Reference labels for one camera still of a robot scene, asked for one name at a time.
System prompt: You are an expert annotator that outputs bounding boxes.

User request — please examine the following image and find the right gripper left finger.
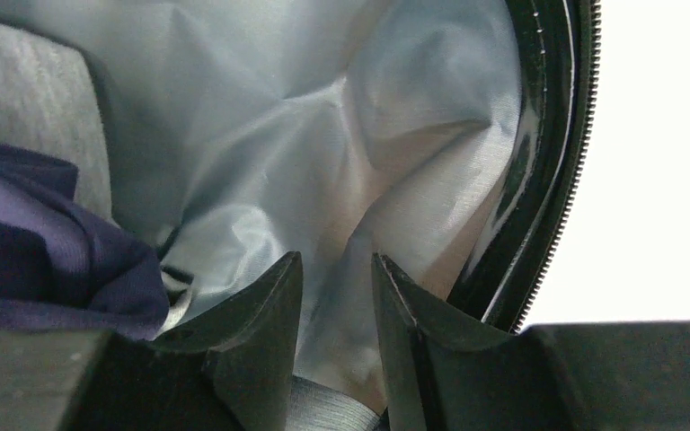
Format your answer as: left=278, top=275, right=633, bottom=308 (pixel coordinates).
left=67, top=252, right=303, bottom=430

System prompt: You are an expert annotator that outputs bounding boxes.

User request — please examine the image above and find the navy blue garment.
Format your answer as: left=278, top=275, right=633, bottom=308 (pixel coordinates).
left=0, top=144, right=170, bottom=339

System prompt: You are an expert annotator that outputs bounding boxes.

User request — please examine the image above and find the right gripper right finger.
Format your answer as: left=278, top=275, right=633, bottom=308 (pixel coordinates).
left=372, top=254, right=690, bottom=430

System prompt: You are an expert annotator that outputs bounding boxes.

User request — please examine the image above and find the white black space suitcase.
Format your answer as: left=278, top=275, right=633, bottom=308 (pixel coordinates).
left=0, top=0, right=603, bottom=431

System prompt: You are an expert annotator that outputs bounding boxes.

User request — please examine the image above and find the grey folded garment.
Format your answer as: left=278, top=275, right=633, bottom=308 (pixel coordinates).
left=0, top=24, right=112, bottom=220

